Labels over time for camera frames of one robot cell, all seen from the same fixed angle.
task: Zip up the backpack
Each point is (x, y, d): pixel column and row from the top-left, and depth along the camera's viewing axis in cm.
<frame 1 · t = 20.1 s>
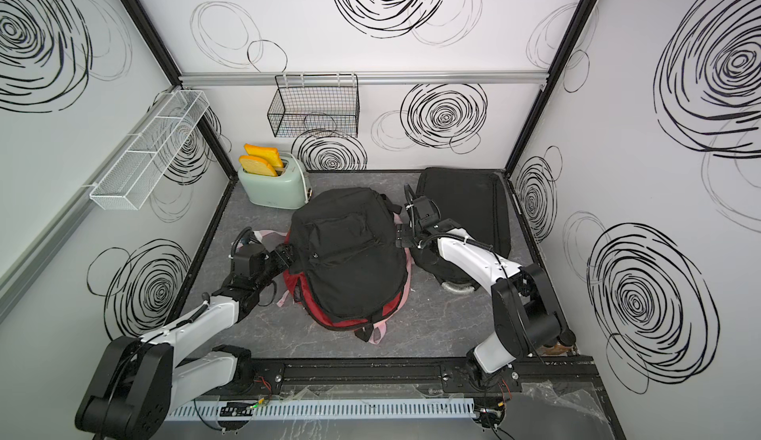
left hand: (285, 250, 89), fingers open
right hand: (404, 238, 89), fingers open
large black backpack: (472, 201, 104), point 8 cm above the table
red and black backpack: (351, 270, 86), point 9 cm above the table
mint green toaster: (290, 189, 103), point 11 cm above the table
front toast slice: (257, 165, 96), point 21 cm above the table
rear toast slice: (269, 155, 98), point 22 cm above the table

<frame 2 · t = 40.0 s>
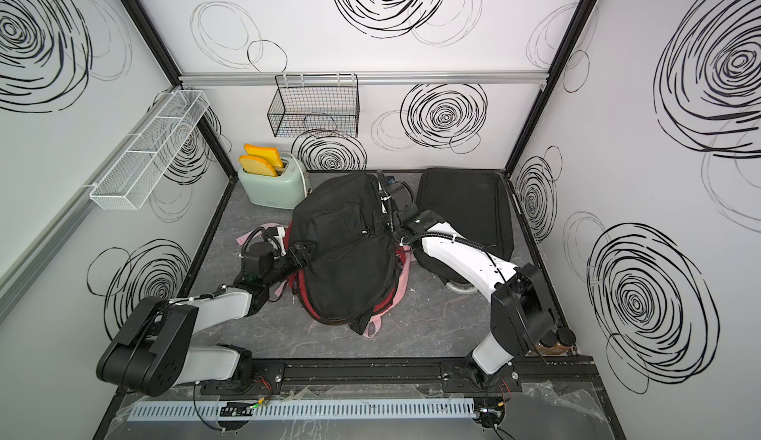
left hand: (309, 248, 89), fingers open
right hand: (378, 213, 83), fingers closed
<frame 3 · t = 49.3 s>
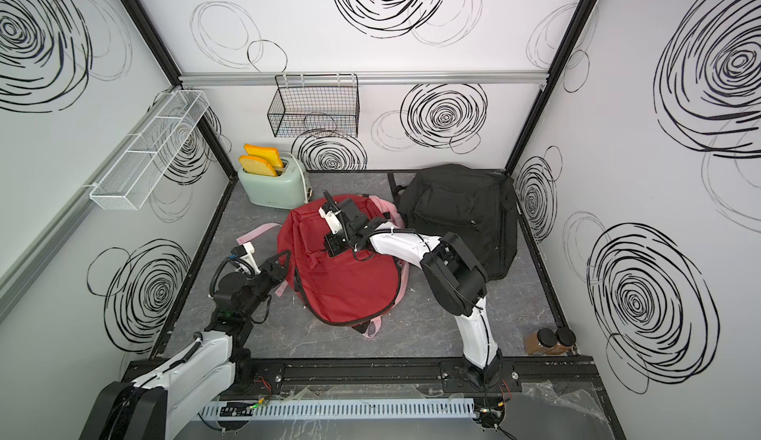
left hand: (287, 253, 82), fingers open
right hand: (324, 244, 89), fingers closed
red and black backpack: (478, 206, 101), point 9 cm above the table
the other named things where they were.

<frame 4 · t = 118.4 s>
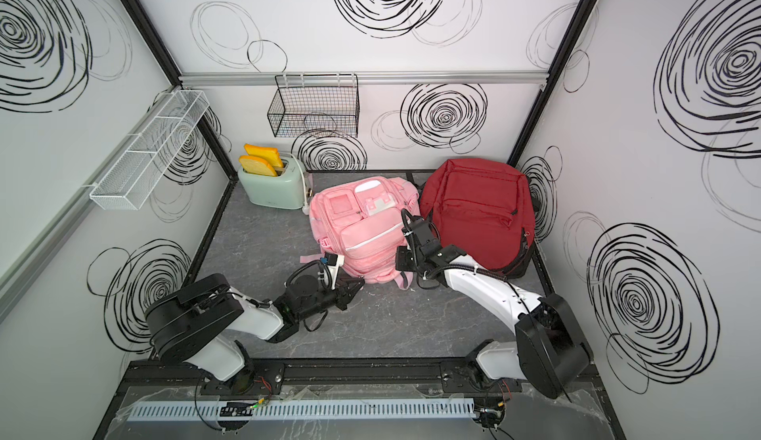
left hand: (363, 284, 83), fingers closed
right hand: (400, 258, 85), fingers closed
pink backpack: (362, 221, 100), point 6 cm above the table
red backpack: (484, 210, 98), point 10 cm above the table
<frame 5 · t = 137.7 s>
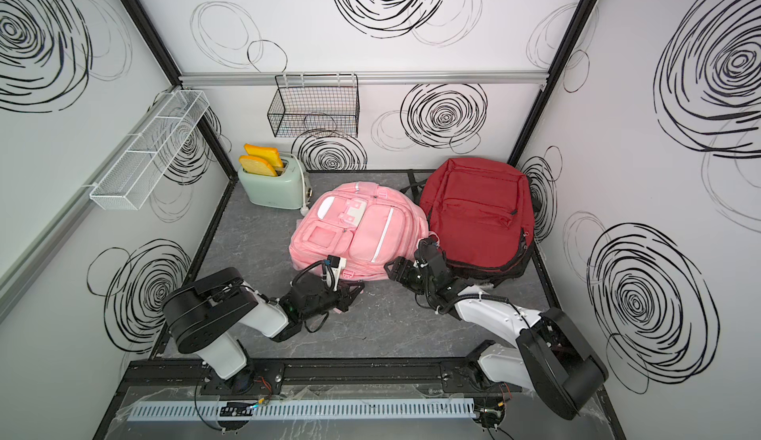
left hand: (363, 288, 85), fingers closed
right hand: (388, 273, 84), fingers open
